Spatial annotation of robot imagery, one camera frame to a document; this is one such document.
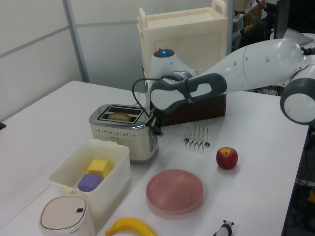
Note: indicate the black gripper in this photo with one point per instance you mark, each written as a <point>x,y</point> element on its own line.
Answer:
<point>159,117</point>

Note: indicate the cream and chrome toaster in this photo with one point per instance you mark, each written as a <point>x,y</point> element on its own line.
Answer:
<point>123,137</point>

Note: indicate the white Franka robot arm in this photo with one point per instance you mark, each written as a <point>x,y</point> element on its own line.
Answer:
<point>246,66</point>

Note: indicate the toasted bread slice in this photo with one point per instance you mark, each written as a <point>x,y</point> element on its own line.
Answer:
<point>120,116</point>

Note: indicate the metal toast rack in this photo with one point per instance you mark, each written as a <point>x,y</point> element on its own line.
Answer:
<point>197,137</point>

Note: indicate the pink plate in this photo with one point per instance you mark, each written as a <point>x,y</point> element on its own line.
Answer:
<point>174,190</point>

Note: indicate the white rectangular plastic bin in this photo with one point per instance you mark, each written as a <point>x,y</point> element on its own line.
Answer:
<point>108,177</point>

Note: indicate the yellow foam block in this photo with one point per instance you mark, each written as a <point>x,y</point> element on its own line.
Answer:
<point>98,167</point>

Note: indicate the red apple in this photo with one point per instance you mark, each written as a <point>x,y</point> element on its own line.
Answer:
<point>227,158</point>

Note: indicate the purple foam block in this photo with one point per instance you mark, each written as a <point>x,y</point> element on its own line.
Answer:
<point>89,183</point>

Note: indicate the yellow banana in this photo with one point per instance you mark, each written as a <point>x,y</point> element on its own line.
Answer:
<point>133,226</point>

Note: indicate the panda figure toy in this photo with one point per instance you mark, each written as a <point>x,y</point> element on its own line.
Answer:
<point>225,229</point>

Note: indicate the small cream lidded trash can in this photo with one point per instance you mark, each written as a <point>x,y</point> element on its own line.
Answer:
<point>64,216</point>

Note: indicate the seated person in dark clothes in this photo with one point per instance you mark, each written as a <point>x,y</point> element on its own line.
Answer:
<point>256,27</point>

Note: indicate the grey laptop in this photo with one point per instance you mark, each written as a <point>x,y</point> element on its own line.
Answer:
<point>294,35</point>

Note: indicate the black computer monitor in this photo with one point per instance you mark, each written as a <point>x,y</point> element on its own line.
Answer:
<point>295,14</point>

